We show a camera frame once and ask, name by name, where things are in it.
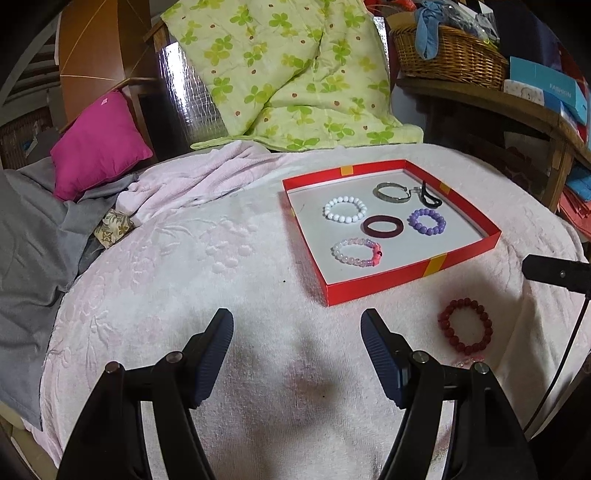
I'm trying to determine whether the red bead bracelet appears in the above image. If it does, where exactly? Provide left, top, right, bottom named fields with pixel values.
left=437, top=297, right=494, bottom=356

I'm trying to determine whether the dark maroon bangle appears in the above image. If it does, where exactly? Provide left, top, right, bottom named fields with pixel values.
left=362, top=215, right=405, bottom=239

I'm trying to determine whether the black hair tie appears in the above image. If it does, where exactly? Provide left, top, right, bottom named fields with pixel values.
left=417, top=180, right=444, bottom=210

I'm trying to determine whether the wooden side table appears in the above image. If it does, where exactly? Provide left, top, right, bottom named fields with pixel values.
left=397, top=77, right=590, bottom=212

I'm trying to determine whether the red shallow box tray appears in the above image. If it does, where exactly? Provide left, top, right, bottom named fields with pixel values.
left=283, top=160, right=501, bottom=306

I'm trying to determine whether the small floral pouch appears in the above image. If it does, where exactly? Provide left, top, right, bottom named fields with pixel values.
left=93, top=209, right=134, bottom=249

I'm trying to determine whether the silver metal bangle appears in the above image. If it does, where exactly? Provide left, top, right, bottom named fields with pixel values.
left=373, top=182, right=412, bottom=204

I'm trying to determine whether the blue fashion box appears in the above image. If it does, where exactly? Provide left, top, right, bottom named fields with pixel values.
left=510, top=57, right=588, bottom=125

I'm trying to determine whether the grey bed sheet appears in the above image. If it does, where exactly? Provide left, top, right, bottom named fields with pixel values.
left=1, top=158, right=135, bottom=428

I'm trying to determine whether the magenta pillow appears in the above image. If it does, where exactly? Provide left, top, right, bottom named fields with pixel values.
left=50, top=90, right=153, bottom=201

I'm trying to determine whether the silver insulation foil sheet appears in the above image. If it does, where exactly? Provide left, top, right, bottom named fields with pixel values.
left=157, top=42, right=228, bottom=147

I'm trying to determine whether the wicker basket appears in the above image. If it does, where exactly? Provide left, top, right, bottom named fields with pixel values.
left=391, top=26, right=509, bottom=90

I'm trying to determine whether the woven rattan drawer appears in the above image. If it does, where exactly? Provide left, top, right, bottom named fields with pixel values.
left=1, top=107, right=53, bottom=169

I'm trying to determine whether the green clover pattern quilt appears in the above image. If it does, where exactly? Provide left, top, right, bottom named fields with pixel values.
left=161, top=0, right=423, bottom=151

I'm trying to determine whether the blue cloth in basket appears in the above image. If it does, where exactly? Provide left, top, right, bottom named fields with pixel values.
left=415, top=1, right=471, bottom=61

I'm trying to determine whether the pink bead bracelet with charm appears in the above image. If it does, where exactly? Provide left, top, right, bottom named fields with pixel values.
left=330, top=237, right=384, bottom=270

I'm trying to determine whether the purple bead bracelet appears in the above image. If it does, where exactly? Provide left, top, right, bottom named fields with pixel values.
left=407, top=207, right=448, bottom=237

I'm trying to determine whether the white bead bracelet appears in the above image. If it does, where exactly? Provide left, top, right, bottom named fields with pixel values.
left=322, top=195, right=370, bottom=225

